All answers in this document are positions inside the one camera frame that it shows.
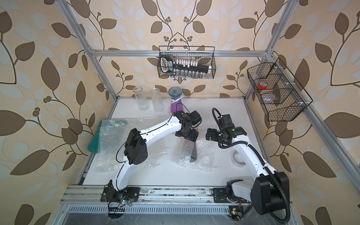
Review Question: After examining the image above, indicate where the pink vase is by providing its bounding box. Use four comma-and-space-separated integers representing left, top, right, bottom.
189, 142, 198, 162

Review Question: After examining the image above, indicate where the purple vase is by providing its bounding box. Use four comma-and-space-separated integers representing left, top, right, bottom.
168, 87, 184, 115

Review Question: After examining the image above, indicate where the clear ribbed glass vase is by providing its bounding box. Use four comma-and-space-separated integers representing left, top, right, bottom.
151, 88, 165, 112

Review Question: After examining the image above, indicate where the clear bubble wrap sheet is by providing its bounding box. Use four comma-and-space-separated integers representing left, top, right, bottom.
96, 115, 166, 173

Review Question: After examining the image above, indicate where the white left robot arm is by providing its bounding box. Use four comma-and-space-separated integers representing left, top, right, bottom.
107, 111, 202, 199

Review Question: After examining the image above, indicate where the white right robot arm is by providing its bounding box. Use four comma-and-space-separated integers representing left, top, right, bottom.
206, 127, 291, 224

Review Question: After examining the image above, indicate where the white tape roll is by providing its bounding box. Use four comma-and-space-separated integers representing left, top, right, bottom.
231, 151, 245, 168

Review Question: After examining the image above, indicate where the black socket set holder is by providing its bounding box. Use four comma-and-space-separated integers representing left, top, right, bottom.
158, 55, 213, 74

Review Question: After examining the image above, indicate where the red tape roll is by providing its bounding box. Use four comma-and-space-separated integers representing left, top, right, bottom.
257, 82, 268, 90

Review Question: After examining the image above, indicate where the green tool case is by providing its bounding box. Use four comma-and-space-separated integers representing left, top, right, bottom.
87, 121, 103, 154

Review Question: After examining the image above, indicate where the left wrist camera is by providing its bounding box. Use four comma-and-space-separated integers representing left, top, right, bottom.
188, 111, 202, 128

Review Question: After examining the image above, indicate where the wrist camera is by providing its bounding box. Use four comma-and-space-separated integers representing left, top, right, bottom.
217, 114, 247, 138
188, 111, 202, 128

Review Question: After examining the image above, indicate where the black corrugated cable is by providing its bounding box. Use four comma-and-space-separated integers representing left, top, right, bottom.
211, 107, 291, 224

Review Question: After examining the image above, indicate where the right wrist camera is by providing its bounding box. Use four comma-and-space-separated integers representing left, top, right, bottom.
217, 114, 247, 138

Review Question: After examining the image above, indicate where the back wire basket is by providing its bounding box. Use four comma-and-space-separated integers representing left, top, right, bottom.
157, 45, 216, 79

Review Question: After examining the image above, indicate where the wire basket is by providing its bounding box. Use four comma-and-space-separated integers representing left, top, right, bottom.
247, 58, 313, 122
157, 45, 216, 79

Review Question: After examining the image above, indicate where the right wire basket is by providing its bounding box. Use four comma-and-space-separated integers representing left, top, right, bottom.
247, 58, 313, 122

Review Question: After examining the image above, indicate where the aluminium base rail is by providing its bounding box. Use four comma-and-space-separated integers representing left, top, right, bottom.
60, 185, 250, 215

